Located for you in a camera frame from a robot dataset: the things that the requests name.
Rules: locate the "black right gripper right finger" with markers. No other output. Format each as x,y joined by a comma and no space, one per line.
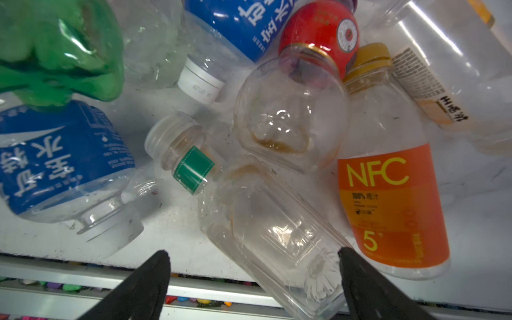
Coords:
370,295

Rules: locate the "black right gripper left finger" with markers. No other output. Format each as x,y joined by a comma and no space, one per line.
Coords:
140,296

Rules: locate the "clear square bottle green band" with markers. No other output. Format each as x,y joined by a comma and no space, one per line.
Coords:
249,213

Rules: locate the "orange NFC juice bottle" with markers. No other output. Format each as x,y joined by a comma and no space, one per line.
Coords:
387,181

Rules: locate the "clear bottle blue label white cap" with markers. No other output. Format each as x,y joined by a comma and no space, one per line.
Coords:
71,166

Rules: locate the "round clear bottle red label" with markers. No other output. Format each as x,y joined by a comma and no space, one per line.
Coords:
293,110

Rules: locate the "clear bottle white orange label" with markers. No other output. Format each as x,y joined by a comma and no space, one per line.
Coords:
451,60

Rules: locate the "green soda bottle yellow cap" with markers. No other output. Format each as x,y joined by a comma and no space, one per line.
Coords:
51,50

